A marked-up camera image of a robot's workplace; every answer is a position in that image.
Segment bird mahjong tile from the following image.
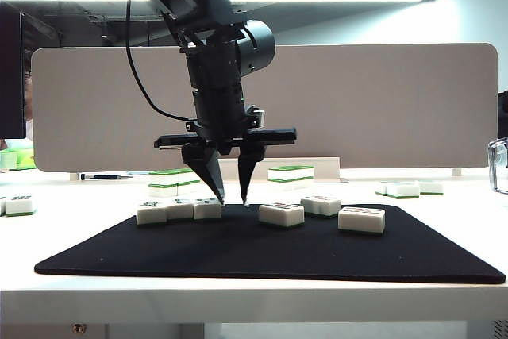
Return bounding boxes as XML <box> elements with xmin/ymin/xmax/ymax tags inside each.
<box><xmin>136</xmin><ymin>200</ymin><xmax>168</xmax><ymax>225</ymax></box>

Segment beige desk divider panel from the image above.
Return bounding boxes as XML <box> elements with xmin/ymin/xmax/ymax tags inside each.
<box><xmin>30</xmin><ymin>43</ymin><xmax>499</xmax><ymax>173</ymax></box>

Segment black monitor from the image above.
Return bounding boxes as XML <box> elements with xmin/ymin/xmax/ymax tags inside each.
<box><xmin>0</xmin><ymin>1</ymin><xmax>27</xmax><ymax>140</ymax></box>

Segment bamboo mahjong tile red mark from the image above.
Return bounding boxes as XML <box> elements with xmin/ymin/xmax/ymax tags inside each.
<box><xmin>418</xmin><ymin>180</ymin><xmax>445</xmax><ymax>197</ymax></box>

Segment black device behind divider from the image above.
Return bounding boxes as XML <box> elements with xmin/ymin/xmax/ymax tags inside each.
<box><xmin>497</xmin><ymin>91</ymin><xmax>508</xmax><ymax>140</ymax></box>

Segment grey perforated panel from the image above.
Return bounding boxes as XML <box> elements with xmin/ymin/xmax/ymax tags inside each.
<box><xmin>491</xmin><ymin>318</ymin><xmax>508</xmax><ymax>339</ymax></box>

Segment green white box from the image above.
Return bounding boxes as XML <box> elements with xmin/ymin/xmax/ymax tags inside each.
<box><xmin>15</xmin><ymin>148</ymin><xmax>36</xmax><ymax>170</ymax></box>
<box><xmin>0</xmin><ymin>151</ymin><xmax>19</xmax><ymax>171</ymax></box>

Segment black mouse mat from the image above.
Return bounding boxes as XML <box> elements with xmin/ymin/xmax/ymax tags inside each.
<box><xmin>33</xmin><ymin>202</ymin><xmax>507</xmax><ymax>285</ymax></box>

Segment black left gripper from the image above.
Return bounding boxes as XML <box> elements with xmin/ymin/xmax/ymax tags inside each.
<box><xmin>153</xmin><ymin>105</ymin><xmax>298</xmax><ymax>209</ymax></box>

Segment person behind divider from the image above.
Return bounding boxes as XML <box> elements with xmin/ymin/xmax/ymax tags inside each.
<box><xmin>23</xmin><ymin>59</ymin><xmax>35</xmax><ymax>141</ymax></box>

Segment clear faceted plastic mug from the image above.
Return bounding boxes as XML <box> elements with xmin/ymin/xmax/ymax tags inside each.
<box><xmin>487</xmin><ymin>137</ymin><xmax>508</xmax><ymax>196</ymax></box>

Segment black blue screwdriver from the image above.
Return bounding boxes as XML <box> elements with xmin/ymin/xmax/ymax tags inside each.
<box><xmin>80</xmin><ymin>172</ymin><xmax>132</xmax><ymax>181</ymax></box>

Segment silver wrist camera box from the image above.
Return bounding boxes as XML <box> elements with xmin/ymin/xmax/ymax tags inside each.
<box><xmin>252</xmin><ymin>106</ymin><xmax>267</xmax><ymax>129</ymax></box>

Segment three-bamboo mahjong tile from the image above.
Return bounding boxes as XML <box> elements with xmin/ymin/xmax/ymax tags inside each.
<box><xmin>193</xmin><ymin>198</ymin><xmax>223</xmax><ymax>221</ymax></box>

